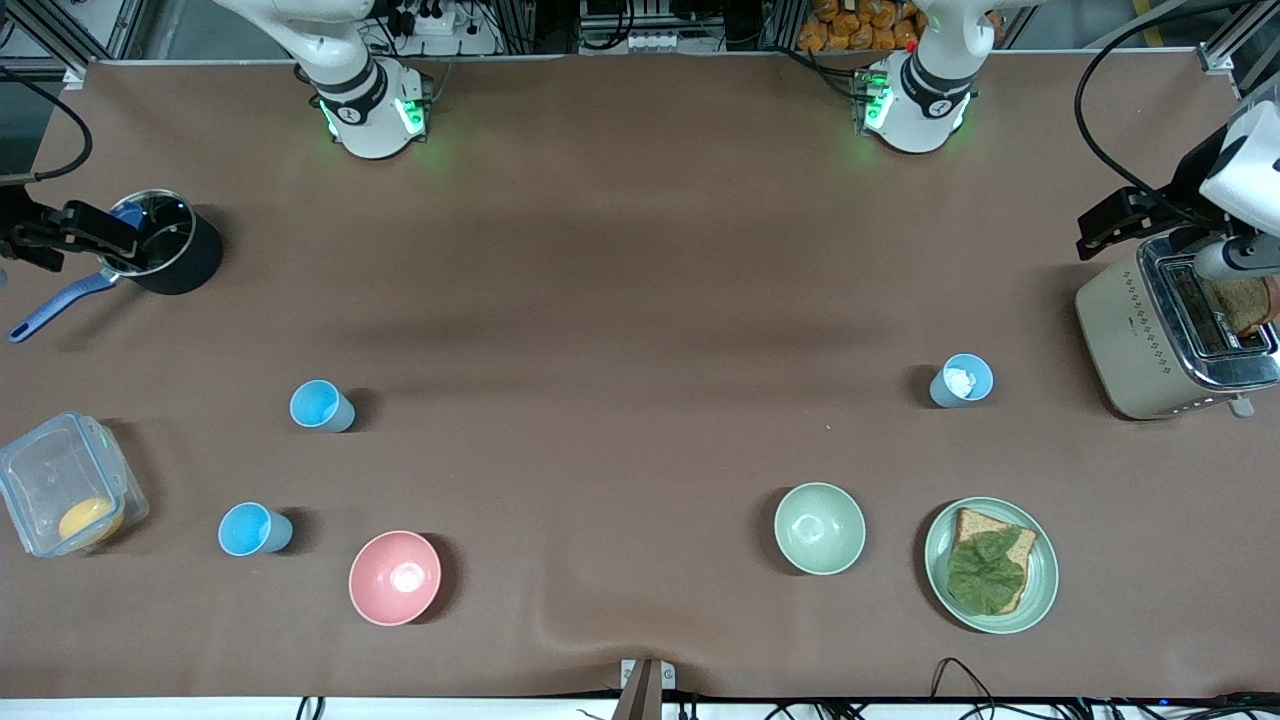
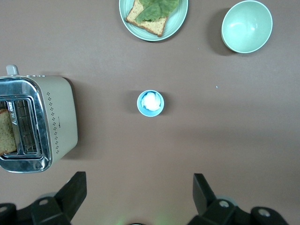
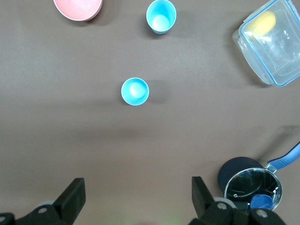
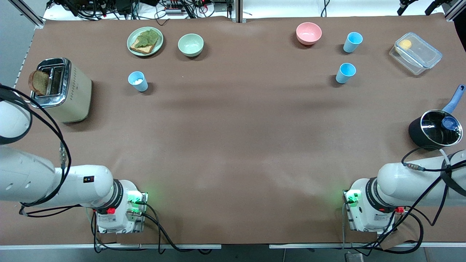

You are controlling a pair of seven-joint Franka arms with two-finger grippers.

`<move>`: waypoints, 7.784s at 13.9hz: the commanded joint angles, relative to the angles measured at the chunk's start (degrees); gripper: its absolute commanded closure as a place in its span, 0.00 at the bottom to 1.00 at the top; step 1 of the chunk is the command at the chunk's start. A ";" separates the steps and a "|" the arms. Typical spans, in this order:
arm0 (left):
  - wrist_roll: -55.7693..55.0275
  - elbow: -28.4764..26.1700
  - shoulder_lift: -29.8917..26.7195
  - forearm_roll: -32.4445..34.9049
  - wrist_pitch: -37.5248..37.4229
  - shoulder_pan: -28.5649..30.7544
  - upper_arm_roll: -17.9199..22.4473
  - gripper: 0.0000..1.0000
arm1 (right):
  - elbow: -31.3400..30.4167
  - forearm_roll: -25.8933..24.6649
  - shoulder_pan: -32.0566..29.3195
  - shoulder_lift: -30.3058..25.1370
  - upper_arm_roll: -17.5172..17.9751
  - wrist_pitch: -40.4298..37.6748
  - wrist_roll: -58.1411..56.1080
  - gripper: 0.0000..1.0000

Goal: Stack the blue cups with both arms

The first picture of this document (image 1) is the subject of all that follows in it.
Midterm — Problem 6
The pale green bowl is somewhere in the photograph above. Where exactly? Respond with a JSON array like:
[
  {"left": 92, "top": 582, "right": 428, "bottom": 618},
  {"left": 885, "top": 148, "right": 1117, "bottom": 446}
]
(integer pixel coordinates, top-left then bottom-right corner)
[{"left": 773, "top": 482, "right": 868, "bottom": 577}]

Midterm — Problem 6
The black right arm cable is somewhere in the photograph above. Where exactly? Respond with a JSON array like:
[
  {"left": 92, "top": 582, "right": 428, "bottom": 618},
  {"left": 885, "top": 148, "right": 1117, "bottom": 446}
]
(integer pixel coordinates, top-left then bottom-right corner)
[{"left": 0, "top": 66, "right": 94, "bottom": 185}]

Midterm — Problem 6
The metal clamp bracket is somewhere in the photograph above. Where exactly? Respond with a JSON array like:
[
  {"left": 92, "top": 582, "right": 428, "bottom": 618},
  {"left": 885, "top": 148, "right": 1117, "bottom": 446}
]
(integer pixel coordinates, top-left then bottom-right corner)
[{"left": 612, "top": 657, "right": 677, "bottom": 720}]

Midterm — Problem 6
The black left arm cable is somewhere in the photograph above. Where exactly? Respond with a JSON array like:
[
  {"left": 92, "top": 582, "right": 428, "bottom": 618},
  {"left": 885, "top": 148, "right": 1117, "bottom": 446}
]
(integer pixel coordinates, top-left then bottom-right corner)
[{"left": 1074, "top": 0, "right": 1233, "bottom": 201}]

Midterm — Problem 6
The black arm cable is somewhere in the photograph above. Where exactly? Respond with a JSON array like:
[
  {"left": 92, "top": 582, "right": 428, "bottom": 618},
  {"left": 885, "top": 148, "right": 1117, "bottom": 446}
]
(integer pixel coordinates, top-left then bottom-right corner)
[
  {"left": 0, "top": 66, "right": 94, "bottom": 185},
  {"left": 1074, "top": 0, "right": 1233, "bottom": 201}
]

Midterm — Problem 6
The orange round food piece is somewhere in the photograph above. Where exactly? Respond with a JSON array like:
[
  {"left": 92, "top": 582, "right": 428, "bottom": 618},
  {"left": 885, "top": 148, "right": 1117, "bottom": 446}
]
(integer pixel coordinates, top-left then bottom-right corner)
[{"left": 57, "top": 497, "right": 126, "bottom": 546}]

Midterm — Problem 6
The brown table cover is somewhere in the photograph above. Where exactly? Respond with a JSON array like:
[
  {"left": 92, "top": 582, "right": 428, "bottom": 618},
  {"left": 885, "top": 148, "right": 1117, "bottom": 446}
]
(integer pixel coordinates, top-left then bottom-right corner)
[{"left": 0, "top": 50, "right": 1280, "bottom": 701}]

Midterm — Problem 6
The bag of orange buns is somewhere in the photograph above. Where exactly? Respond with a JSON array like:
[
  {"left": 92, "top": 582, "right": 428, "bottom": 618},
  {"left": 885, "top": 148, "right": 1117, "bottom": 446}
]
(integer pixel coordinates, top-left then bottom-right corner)
[{"left": 797, "top": 0, "right": 926, "bottom": 53}]

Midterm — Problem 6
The dark toast slice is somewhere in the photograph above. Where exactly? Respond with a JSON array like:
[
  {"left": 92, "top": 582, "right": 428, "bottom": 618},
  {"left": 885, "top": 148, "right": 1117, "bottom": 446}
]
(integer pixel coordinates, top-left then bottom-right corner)
[{"left": 1204, "top": 274, "right": 1280, "bottom": 337}]

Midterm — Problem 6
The blue plastic cup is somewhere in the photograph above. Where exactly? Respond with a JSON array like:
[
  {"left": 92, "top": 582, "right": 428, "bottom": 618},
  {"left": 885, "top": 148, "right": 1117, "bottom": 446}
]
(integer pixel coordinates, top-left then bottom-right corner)
[
  {"left": 289, "top": 379, "right": 357, "bottom": 434},
  {"left": 217, "top": 502, "right": 295, "bottom": 557}
]

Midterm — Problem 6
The green lettuce leaf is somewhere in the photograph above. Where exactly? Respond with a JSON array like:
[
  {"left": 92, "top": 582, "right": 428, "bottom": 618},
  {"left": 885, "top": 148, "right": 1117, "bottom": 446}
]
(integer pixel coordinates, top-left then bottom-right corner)
[{"left": 946, "top": 527, "right": 1028, "bottom": 613}]

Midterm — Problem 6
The blue cup holding paper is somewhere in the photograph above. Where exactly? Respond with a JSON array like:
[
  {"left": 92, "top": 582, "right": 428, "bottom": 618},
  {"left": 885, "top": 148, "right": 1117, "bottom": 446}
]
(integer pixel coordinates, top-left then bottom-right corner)
[{"left": 929, "top": 353, "right": 995, "bottom": 409}]

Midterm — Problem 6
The beige and chrome toaster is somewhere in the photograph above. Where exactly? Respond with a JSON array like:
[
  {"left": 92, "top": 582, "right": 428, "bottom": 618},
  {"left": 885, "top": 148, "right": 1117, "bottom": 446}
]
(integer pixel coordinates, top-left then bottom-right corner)
[{"left": 1075, "top": 235, "right": 1280, "bottom": 421}]

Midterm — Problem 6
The clear plastic food container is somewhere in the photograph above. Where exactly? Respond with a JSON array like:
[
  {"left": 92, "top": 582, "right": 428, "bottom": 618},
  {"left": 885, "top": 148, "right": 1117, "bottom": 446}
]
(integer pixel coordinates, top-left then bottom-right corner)
[{"left": 0, "top": 411, "right": 151, "bottom": 558}]

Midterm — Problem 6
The glass lid with blue knob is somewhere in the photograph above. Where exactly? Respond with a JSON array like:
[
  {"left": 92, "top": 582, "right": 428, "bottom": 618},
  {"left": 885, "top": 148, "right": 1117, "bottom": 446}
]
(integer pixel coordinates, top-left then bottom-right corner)
[{"left": 97, "top": 190, "right": 197, "bottom": 277}]

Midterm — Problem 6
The black pot with blue handle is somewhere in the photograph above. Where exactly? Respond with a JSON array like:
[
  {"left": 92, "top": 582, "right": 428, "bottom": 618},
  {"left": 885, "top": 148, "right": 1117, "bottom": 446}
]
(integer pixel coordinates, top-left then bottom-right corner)
[{"left": 8, "top": 188, "right": 224, "bottom": 346}]

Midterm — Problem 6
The aluminium frame profile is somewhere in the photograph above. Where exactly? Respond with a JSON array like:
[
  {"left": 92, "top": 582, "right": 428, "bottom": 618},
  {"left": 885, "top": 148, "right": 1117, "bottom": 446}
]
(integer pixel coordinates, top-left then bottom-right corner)
[
  {"left": 1200, "top": 0, "right": 1280, "bottom": 76},
  {"left": 0, "top": 0, "right": 146, "bottom": 89}
]

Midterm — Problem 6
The pink bowl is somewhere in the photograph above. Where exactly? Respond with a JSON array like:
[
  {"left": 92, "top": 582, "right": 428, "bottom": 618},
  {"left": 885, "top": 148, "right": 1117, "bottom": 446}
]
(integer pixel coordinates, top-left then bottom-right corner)
[{"left": 348, "top": 530, "right": 443, "bottom": 628}]

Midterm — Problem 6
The brown bread slice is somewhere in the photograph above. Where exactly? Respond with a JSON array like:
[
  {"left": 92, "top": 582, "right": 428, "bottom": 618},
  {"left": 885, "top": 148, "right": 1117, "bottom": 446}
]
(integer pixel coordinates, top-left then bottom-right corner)
[{"left": 950, "top": 507, "right": 1040, "bottom": 615}]

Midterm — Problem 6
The pale green plate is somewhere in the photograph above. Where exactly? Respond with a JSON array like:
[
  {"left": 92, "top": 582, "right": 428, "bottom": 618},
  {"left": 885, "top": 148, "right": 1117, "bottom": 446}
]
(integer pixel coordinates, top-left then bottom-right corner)
[{"left": 923, "top": 496, "right": 1060, "bottom": 635}]

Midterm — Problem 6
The black looped floor cable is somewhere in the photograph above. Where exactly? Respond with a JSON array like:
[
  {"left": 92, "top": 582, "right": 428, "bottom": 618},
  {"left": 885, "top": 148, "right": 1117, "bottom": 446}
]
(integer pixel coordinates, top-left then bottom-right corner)
[{"left": 930, "top": 656, "right": 1003, "bottom": 707}]

